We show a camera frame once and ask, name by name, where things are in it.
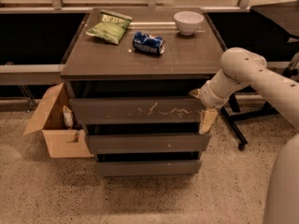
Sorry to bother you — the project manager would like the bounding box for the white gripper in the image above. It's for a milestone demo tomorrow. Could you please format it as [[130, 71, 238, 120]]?
[[189, 81, 228, 134]]

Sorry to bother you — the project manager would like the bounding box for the grey top drawer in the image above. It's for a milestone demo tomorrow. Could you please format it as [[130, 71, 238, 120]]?
[[70, 97, 203, 124]]

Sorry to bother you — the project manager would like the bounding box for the grey drawer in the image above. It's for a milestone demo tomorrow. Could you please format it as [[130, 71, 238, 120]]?
[[85, 133, 210, 154], [95, 160, 202, 177], [70, 97, 203, 124]]

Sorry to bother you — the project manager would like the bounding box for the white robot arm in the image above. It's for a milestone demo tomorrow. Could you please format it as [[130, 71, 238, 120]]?
[[190, 48, 299, 224]]

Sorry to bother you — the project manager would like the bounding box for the grey middle drawer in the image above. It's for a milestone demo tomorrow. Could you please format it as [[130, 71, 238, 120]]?
[[85, 133, 210, 154]]

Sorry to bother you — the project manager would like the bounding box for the grey drawer cabinet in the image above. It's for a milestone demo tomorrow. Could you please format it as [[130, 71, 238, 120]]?
[[61, 7, 222, 163]]

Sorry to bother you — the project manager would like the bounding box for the grey bottom drawer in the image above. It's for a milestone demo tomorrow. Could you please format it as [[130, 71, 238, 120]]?
[[95, 160, 202, 177]]

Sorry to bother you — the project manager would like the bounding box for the open cardboard box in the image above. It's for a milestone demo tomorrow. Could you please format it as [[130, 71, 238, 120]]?
[[23, 83, 92, 158]]

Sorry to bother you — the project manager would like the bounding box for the black wheeled stand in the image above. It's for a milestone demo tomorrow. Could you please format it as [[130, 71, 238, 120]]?
[[221, 52, 299, 150]]

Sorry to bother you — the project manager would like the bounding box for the white ceramic bowl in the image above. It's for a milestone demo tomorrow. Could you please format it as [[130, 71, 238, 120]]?
[[174, 11, 204, 35]]

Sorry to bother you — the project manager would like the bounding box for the crushed blue soda can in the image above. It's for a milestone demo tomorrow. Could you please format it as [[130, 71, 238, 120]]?
[[133, 32, 164, 56]]

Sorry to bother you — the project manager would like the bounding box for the green chip bag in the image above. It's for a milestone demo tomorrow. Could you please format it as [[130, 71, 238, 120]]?
[[86, 9, 133, 45]]

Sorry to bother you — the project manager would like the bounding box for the dark side table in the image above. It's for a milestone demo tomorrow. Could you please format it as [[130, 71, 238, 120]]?
[[250, 0, 299, 43]]

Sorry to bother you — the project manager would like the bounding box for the white bag in box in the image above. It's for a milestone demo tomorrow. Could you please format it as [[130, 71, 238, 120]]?
[[63, 105, 74, 129]]

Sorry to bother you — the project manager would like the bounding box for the metal window railing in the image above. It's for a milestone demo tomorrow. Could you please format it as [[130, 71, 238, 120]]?
[[0, 0, 299, 86]]

